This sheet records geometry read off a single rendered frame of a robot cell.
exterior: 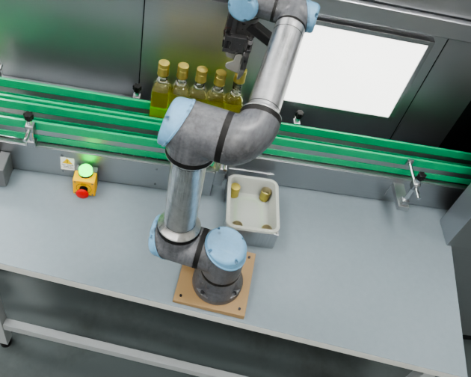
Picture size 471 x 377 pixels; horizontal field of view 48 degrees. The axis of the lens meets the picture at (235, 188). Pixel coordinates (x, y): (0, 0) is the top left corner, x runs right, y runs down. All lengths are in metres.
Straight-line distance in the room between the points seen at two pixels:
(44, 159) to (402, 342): 1.26
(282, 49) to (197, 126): 0.29
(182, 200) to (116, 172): 0.54
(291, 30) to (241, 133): 0.31
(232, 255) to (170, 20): 0.75
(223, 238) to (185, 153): 0.36
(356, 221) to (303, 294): 0.38
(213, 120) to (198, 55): 0.68
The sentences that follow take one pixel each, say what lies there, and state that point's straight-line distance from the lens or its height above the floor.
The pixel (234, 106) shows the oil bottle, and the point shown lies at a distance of 1.71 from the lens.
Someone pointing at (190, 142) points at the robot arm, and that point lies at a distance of 1.13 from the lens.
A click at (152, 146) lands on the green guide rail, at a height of 0.94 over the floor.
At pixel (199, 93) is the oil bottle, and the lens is 1.69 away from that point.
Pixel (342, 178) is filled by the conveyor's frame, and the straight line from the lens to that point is 1.93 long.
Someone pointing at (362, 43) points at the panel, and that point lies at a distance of 1.78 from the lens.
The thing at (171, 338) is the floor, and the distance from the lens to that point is 2.38.
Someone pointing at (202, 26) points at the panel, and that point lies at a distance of 1.72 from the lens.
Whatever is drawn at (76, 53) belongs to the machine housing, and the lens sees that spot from 1.89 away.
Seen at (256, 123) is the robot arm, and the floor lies 1.42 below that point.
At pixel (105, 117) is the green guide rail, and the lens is 1.76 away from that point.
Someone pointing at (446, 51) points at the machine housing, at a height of 1.28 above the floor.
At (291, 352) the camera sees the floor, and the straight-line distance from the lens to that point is 2.46.
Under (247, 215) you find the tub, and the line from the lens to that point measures 1.80.
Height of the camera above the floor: 2.17
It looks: 49 degrees down
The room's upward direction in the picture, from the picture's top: 17 degrees clockwise
